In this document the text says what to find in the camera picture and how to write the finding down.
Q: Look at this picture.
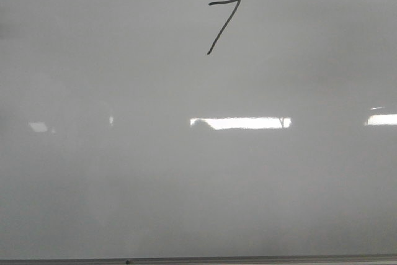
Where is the grey aluminium whiteboard frame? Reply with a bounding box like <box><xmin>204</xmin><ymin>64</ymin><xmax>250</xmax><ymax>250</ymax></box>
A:
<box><xmin>1</xmin><ymin>254</ymin><xmax>396</xmax><ymax>264</ymax></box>

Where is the black drawn number seven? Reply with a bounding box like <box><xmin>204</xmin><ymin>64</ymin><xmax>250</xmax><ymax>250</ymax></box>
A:
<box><xmin>207</xmin><ymin>0</ymin><xmax>241</xmax><ymax>55</ymax></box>

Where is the white glossy whiteboard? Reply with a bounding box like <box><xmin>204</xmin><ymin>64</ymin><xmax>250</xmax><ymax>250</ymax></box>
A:
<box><xmin>1</xmin><ymin>0</ymin><xmax>396</xmax><ymax>259</ymax></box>

